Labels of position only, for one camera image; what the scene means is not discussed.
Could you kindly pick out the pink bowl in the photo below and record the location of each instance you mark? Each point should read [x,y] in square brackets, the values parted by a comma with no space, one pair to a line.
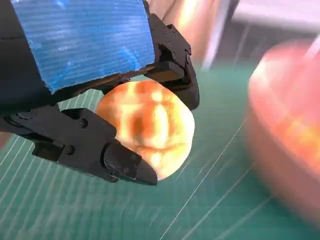
[275,100]

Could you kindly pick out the bare left hand, blue tape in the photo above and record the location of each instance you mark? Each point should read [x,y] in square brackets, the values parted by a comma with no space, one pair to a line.
[75,37]

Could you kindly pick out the green cutting mat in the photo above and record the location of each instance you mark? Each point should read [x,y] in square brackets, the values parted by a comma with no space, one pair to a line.
[100,212]

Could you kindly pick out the round toy bread bun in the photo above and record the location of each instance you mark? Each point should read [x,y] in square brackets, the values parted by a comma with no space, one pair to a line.
[155,130]

